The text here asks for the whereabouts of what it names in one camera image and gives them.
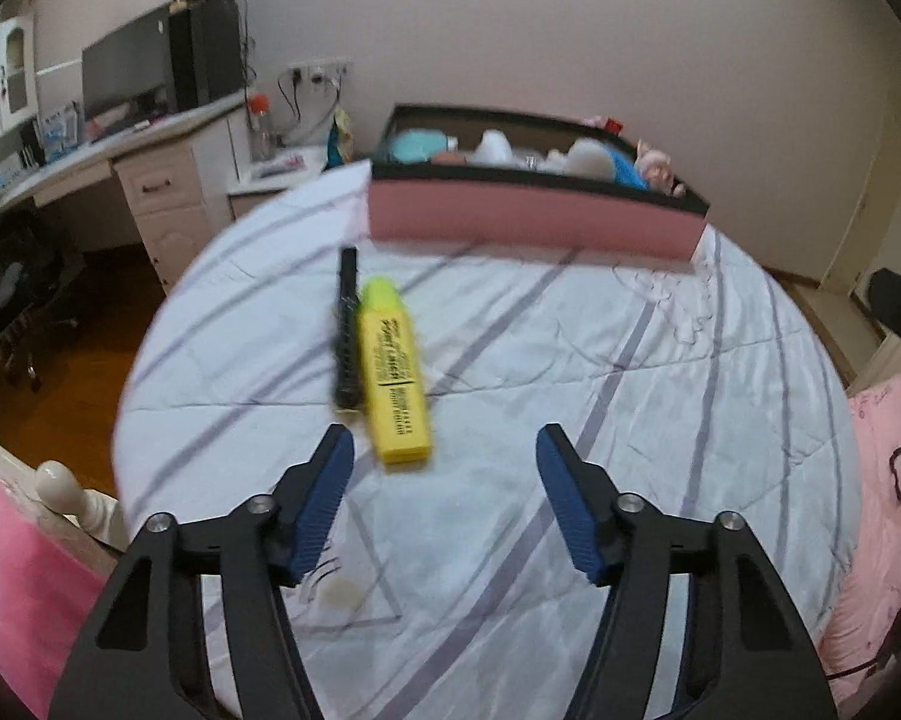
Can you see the bright pink blanket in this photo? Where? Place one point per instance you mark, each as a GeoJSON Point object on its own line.
{"type": "Point", "coordinates": [23, 600]}

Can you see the black computer monitor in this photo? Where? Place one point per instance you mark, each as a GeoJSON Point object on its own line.
{"type": "Point", "coordinates": [128, 64]}

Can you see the pink and black storage box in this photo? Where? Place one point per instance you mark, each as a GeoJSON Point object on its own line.
{"type": "Point", "coordinates": [533, 229]}

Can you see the snack bag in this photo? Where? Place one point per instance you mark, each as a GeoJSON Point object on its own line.
{"type": "Point", "coordinates": [339, 139]}

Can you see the yellow highlighter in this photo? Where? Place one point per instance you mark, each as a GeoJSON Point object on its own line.
{"type": "Point", "coordinates": [392, 375]}

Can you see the black computer tower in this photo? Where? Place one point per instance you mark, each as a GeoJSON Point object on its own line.
{"type": "Point", "coordinates": [207, 52]}

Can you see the white desk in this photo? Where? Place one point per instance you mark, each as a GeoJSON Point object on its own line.
{"type": "Point", "coordinates": [173, 195]}

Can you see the blue case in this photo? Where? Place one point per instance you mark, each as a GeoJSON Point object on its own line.
{"type": "Point", "coordinates": [629, 169]}

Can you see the black office chair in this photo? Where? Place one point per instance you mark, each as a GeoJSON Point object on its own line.
{"type": "Point", "coordinates": [23, 292]}

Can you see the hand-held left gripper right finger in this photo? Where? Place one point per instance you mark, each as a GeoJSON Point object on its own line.
{"type": "Point", "coordinates": [570, 510]}

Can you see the clear bottle with orange cap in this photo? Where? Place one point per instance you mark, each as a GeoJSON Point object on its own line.
{"type": "Point", "coordinates": [261, 131]}

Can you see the pink plush toy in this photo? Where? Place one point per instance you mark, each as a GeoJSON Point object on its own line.
{"type": "Point", "coordinates": [594, 121]}

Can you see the white round cat figure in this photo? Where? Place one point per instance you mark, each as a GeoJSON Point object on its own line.
{"type": "Point", "coordinates": [591, 159]}

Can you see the teal round case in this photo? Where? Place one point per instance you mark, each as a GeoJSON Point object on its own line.
{"type": "Point", "coordinates": [419, 146]}

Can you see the round table, striped cloth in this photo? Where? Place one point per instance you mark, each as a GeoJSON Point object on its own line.
{"type": "Point", "coordinates": [570, 360]}

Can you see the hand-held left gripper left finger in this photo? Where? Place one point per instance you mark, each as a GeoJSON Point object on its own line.
{"type": "Point", "coordinates": [319, 510]}

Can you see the pale pink printed quilt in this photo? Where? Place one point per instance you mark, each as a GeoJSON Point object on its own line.
{"type": "Point", "coordinates": [882, 540]}

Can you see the white wall socket strip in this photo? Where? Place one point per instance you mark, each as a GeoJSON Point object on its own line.
{"type": "Point", "coordinates": [321, 71]}

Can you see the white heart-shaped lamp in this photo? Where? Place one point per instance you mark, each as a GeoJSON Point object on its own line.
{"type": "Point", "coordinates": [494, 146]}

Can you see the black and white low cabinet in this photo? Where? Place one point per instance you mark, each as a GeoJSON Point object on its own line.
{"type": "Point", "coordinates": [270, 191]}

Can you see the white glass door cabinet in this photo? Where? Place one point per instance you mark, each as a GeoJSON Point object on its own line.
{"type": "Point", "coordinates": [0, 82]}

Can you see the small flat packet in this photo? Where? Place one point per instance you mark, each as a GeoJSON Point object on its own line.
{"type": "Point", "coordinates": [282, 166]}

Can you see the blue and white carton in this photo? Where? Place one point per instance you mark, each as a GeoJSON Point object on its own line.
{"type": "Point", "coordinates": [60, 126]}

